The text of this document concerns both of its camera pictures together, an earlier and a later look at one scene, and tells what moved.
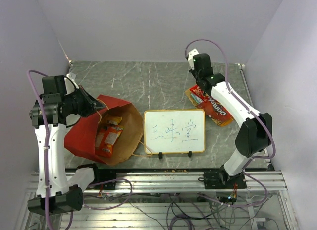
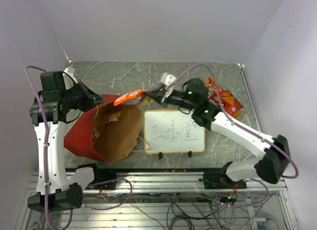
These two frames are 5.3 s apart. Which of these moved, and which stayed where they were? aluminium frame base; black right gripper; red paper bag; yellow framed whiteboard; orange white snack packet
Moved: black right gripper; orange white snack packet
Stayed: aluminium frame base; yellow framed whiteboard; red paper bag
